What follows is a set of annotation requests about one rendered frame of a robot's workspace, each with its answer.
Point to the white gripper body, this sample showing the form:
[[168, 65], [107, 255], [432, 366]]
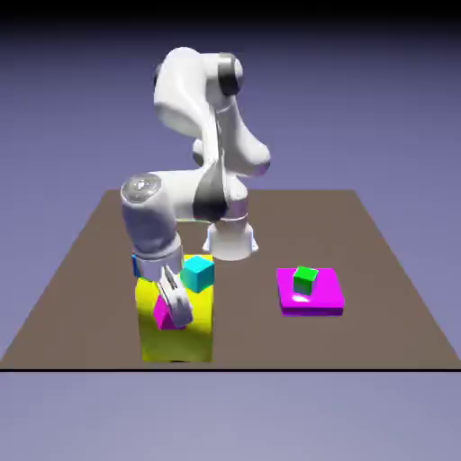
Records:
[[175, 298]]

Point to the large magenta box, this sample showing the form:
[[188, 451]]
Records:
[[317, 297]]

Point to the large yellow box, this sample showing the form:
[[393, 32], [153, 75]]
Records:
[[180, 338]]

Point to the small green cube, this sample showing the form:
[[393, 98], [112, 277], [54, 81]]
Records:
[[303, 281]]

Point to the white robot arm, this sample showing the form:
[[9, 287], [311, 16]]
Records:
[[187, 201]]

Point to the small cyan cube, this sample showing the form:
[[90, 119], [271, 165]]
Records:
[[197, 274]]

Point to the small magenta cube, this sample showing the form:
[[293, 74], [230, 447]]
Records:
[[162, 314]]

